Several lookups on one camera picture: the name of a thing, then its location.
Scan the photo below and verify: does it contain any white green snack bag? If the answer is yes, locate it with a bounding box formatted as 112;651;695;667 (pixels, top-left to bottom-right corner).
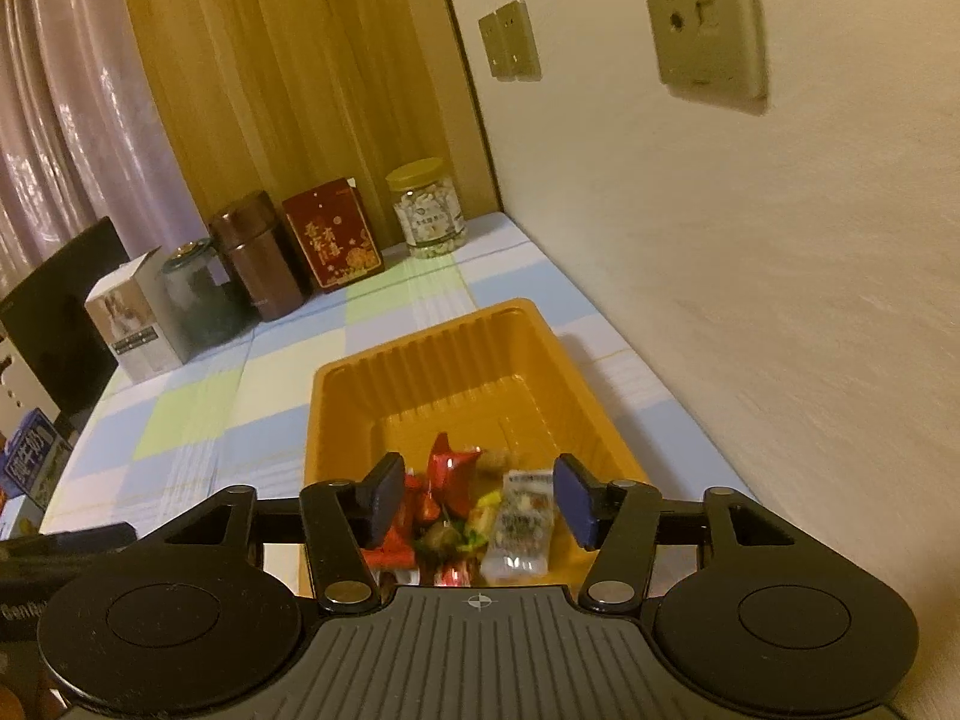
392;569;423;587

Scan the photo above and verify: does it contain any grey white snack packet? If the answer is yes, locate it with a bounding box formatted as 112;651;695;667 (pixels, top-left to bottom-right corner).
480;470;555;583

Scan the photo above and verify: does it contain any red candy with gold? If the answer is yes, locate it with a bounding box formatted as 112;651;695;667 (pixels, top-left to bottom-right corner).
427;433;483;520

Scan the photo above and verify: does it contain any red patterned candy packet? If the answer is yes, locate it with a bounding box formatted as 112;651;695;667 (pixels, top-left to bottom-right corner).
434;561;472;589

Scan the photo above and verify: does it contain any green candy wrapper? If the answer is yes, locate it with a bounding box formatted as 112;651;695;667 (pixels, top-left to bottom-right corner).
455;530;488;556

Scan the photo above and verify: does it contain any red snack pouch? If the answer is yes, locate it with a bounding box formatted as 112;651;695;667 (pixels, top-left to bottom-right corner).
361;525;416;572

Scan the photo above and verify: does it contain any red gold snack packet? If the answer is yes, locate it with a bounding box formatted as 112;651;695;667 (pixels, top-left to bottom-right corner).
394;473;441;539

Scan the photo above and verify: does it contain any yellow green candy packet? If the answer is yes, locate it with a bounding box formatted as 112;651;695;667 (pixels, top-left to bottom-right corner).
464;491;503;539

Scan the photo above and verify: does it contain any person's left hand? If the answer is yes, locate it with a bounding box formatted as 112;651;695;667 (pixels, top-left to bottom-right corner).
0;684;65;720

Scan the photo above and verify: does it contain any checkered tablecloth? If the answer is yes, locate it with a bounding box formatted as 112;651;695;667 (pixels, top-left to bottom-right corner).
43;213;739;535

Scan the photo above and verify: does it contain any blue milk carton box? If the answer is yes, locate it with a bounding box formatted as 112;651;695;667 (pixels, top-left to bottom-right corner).
0;408;71;511

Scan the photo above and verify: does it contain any orange plastic tray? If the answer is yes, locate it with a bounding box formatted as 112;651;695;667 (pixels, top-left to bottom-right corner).
298;297;651;602

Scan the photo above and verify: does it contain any white chair back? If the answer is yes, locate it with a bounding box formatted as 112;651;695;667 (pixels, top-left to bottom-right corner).
0;338;60;439

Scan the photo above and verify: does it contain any green glass jar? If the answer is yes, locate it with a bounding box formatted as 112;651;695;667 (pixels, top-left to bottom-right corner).
161;238;254;356

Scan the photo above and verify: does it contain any black chair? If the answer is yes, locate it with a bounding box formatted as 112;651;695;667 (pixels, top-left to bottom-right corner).
2;218;128;424

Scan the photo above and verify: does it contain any white product box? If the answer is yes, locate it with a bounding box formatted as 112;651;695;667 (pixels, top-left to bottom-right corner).
85;247;189;383

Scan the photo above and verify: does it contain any red gift box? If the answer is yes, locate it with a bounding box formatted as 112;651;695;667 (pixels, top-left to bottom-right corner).
281;177;384;293

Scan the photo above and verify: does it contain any brown metal canister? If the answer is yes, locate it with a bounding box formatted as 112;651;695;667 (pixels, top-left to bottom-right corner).
208;190;309;322

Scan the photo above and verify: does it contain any clear jar yellow lid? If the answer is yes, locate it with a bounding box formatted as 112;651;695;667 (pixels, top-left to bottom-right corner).
386;158;467;259

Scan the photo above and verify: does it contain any wooden panel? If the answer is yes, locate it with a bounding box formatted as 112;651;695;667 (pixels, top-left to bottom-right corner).
125;0;500;245

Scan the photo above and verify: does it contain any pink curtain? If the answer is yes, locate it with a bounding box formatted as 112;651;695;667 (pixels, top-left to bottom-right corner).
2;0;206;291

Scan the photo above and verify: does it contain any double wall switch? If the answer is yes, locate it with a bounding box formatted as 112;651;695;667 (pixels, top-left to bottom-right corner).
478;0;542;82

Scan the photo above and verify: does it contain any wall socket plate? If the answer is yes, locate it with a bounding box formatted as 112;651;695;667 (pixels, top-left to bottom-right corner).
646;0;768;114

